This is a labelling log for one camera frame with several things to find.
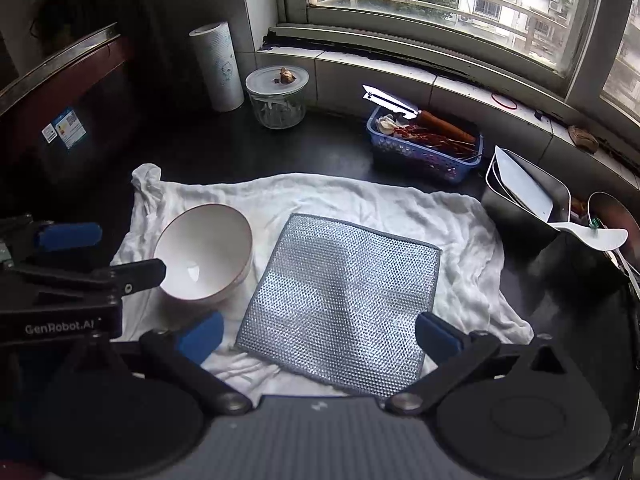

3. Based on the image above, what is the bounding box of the white ceramic bowl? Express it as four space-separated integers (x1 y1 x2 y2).
153 204 253 304

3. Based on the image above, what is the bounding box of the silver mesh scrubbing cloth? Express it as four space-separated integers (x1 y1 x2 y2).
236 214 442 398

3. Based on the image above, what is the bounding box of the white cloth towel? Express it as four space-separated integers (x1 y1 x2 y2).
111 164 534 402

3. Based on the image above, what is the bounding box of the dark red appliance with label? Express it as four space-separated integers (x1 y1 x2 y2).
1 24 132 181

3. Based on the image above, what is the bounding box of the white ladle spoon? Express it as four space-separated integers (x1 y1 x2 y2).
549 222 628 252

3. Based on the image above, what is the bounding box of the blue plastic basket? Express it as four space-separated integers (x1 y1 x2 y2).
367 106 484 184

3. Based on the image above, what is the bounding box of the orange-brown cylinder in basket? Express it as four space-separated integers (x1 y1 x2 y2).
416 110 475 143

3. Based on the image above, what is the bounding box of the glass jar with lid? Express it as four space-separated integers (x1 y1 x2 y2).
245 65 309 130

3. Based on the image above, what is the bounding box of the silver foil package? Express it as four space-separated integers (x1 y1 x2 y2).
362 84 420 120

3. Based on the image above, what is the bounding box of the white paper towel roll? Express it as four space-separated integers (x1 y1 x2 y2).
189 22 244 112

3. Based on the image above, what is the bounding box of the brown object on sill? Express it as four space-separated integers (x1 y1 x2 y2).
567 125 599 155

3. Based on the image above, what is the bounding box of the red rubber band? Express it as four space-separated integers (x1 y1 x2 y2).
491 92 518 110

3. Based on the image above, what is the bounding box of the window frame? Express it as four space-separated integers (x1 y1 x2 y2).
277 0 639 136

